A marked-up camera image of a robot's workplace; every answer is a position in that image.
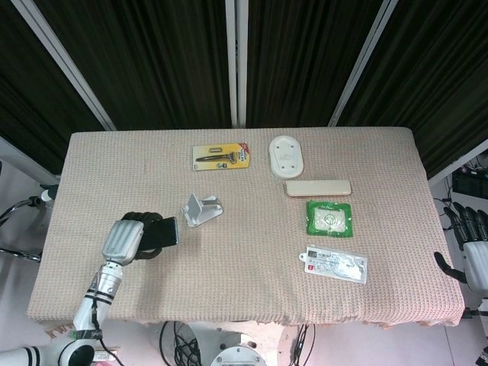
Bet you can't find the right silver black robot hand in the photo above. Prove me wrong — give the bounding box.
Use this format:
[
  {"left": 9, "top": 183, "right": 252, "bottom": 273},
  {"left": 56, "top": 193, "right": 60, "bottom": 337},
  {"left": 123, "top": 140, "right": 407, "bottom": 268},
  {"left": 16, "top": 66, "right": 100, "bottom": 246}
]
[{"left": 433, "top": 201, "right": 488, "bottom": 297}]

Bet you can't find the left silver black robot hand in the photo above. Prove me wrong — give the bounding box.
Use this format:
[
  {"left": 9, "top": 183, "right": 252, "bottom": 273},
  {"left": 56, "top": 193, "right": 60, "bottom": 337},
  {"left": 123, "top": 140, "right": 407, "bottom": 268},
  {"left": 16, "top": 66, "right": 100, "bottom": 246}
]
[{"left": 101, "top": 210, "right": 165, "bottom": 267}]

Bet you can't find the black smartphone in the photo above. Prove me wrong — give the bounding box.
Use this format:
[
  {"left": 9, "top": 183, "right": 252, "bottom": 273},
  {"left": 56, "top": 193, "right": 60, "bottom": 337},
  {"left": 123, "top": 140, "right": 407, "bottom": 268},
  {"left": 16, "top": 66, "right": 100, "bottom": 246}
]
[{"left": 142, "top": 216, "right": 180, "bottom": 253}]

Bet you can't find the round grey robot base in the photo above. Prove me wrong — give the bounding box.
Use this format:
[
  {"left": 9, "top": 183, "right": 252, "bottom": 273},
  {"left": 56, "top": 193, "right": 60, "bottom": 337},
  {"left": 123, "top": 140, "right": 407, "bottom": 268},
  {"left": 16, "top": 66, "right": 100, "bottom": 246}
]
[{"left": 209, "top": 344, "right": 265, "bottom": 366}]

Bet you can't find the white folding phone stand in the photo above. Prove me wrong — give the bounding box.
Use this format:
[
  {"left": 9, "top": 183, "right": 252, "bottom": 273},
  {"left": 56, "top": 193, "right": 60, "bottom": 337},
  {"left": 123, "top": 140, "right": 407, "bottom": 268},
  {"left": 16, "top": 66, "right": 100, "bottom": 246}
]
[{"left": 180, "top": 193, "right": 224, "bottom": 229}]

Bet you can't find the black electronics box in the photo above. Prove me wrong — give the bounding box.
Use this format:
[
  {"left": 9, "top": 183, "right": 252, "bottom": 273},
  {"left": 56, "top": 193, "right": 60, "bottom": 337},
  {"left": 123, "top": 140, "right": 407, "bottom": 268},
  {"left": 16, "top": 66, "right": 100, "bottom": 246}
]
[{"left": 451, "top": 167, "right": 488, "bottom": 196}]

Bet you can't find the pink waffle tablecloth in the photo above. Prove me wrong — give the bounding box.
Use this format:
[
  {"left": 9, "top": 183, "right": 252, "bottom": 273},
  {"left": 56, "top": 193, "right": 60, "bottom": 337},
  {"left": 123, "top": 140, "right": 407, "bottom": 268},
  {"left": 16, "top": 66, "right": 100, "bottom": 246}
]
[{"left": 25, "top": 127, "right": 466, "bottom": 328}]

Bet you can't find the razor in yellow blister pack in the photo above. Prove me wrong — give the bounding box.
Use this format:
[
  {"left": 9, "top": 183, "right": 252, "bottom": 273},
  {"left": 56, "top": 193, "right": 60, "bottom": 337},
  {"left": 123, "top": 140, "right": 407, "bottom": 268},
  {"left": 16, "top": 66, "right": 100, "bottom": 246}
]
[{"left": 191, "top": 141, "right": 252, "bottom": 172}]

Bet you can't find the clear packaged ruler set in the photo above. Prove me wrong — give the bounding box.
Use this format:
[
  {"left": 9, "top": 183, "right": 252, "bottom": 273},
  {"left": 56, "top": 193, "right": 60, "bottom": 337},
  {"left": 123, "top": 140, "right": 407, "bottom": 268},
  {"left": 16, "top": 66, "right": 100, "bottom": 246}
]
[{"left": 297, "top": 246, "right": 370, "bottom": 285}]

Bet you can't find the green plastic packet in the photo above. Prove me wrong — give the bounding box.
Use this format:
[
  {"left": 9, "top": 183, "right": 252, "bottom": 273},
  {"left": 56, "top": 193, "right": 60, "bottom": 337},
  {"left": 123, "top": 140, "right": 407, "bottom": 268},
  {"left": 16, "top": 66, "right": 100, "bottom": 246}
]
[{"left": 305, "top": 199, "right": 355, "bottom": 238}]

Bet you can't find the beige long plastic case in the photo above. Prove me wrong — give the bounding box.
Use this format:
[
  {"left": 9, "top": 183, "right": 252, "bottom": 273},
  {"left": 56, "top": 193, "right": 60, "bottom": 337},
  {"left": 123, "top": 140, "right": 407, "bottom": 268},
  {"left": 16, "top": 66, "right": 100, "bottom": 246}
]
[{"left": 285, "top": 178, "right": 353, "bottom": 198}]

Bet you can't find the white oval plastic dish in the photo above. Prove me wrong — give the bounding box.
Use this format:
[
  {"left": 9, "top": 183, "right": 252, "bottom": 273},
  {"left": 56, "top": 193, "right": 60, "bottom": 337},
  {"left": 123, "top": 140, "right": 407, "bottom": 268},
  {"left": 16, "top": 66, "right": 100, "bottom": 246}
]
[{"left": 268, "top": 134, "right": 304, "bottom": 180}]

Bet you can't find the dark pleated curtain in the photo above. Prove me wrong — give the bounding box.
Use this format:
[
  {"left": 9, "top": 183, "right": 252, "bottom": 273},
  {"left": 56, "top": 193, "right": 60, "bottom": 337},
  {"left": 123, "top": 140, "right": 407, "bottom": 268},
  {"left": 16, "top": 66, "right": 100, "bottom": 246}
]
[{"left": 0, "top": 0, "right": 488, "bottom": 180}]

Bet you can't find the white low frame beam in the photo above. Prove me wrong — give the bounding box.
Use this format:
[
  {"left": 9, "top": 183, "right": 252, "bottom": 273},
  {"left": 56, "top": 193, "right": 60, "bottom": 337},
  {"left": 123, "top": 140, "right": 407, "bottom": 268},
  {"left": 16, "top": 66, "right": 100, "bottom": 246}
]
[
  {"left": 0, "top": 135, "right": 61, "bottom": 185},
  {"left": 426, "top": 139, "right": 488, "bottom": 188}
]

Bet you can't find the black cable bundle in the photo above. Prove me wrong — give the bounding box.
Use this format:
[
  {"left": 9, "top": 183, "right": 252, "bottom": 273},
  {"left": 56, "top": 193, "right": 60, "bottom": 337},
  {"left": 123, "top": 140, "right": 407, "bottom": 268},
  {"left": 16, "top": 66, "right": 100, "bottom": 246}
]
[{"left": 159, "top": 321, "right": 209, "bottom": 366}]

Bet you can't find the white slanted frame post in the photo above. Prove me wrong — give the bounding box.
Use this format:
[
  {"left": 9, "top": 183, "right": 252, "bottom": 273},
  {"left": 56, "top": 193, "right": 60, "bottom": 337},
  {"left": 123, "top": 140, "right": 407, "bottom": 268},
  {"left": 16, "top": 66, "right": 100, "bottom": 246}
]
[
  {"left": 326, "top": 0, "right": 400, "bottom": 128},
  {"left": 10, "top": 0, "right": 117, "bottom": 131}
]

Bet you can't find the white upright frame post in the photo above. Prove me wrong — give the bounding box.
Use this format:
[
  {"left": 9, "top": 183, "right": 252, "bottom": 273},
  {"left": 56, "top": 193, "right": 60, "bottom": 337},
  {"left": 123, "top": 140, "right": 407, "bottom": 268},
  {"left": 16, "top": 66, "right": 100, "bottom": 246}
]
[{"left": 224, "top": 0, "right": 249, "bottom": 129}]

